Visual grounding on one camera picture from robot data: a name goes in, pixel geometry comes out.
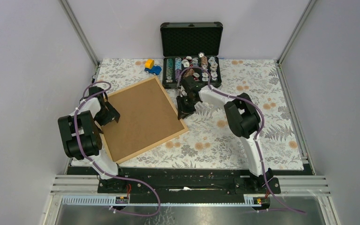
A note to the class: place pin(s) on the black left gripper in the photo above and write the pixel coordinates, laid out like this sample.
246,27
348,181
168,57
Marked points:
112,114

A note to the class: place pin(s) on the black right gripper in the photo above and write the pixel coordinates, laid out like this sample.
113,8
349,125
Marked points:
183,112

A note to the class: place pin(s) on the light wooden picture frame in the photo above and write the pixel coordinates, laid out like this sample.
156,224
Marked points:
167,99

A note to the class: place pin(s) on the brown frame backing board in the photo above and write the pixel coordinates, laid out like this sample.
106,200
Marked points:
142,118

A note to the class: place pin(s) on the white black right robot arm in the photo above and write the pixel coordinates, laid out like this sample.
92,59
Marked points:
242,116

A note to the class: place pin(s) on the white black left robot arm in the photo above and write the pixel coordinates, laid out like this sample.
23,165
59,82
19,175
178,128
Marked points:
81,132

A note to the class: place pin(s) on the blue toy block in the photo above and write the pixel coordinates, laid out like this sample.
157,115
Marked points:
155,70

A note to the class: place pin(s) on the black poker chip case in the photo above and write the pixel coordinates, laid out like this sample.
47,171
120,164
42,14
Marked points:
191,45

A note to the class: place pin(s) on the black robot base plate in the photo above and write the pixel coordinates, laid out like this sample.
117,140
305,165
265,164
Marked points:
177,185

